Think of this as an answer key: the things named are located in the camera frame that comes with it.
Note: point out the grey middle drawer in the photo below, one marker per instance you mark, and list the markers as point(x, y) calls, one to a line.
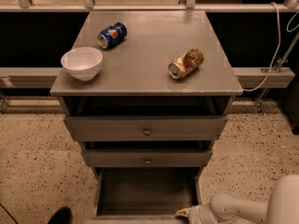
point(146, 158)

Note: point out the grey wooden drawer cabinet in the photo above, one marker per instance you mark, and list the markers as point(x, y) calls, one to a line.
point(134, 80)

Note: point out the grey bottom drawer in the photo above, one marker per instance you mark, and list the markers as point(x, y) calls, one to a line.
point(144, 195)

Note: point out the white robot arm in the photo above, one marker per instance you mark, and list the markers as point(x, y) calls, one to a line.
point(281, 208)

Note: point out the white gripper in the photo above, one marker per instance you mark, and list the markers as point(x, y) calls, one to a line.
point(196, 213)

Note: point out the white bowl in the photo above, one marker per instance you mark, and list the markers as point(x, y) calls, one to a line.
point(82, 63)

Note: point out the crushed orange soda can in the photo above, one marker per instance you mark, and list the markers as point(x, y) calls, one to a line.
point(186, 63)

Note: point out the grey top drawer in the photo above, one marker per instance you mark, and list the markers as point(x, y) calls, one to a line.
point(181, 128)

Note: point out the grey drawer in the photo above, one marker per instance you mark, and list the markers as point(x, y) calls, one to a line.
point(144, 195)
point(146, 158)
point(181, 128)

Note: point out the blue pepsi can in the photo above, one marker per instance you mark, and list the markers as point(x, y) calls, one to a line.
point(112, 35)

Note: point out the black shoe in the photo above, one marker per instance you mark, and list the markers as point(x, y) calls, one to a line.
point(61, 216)

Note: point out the metal railing frame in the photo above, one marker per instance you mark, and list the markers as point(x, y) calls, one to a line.
point(146, 6)

